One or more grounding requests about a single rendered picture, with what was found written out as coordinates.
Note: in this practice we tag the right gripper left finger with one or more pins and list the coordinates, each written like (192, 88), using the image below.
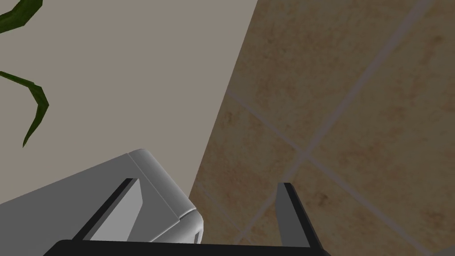
(121, 213)

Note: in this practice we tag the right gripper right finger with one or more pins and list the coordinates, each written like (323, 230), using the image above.
(292, 220)

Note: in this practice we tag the green plant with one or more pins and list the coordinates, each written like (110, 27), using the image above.
(37, 103)

